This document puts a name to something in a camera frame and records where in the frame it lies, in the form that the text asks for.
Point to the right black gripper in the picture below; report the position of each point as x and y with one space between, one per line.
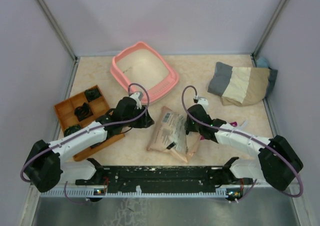
188 126

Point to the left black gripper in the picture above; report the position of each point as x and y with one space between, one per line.
146 121

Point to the beige cat litter bag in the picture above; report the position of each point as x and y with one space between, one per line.
169 136

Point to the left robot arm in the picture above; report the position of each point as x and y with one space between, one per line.
48 165

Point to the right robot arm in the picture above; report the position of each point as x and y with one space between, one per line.
272 159

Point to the pink litter box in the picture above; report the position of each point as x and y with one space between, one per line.
143 65

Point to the purple plastic scoop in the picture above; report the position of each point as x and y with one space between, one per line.
234 124

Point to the black part in tray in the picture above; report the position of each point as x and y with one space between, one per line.
92 94

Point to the orange compartment tray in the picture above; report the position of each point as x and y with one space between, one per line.
77 110

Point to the grey beige folded cloth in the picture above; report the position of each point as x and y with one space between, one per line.
242 86

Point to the black part front tray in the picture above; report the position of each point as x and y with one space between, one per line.
71 129

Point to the blue cloth in corner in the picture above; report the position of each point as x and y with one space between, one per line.
262 63

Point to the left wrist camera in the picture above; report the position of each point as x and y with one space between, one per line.
137 96

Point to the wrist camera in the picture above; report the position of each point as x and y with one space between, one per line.
137 96
201 101

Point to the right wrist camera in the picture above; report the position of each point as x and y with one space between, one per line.
201 101

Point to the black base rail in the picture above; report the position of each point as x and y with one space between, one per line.
162 179

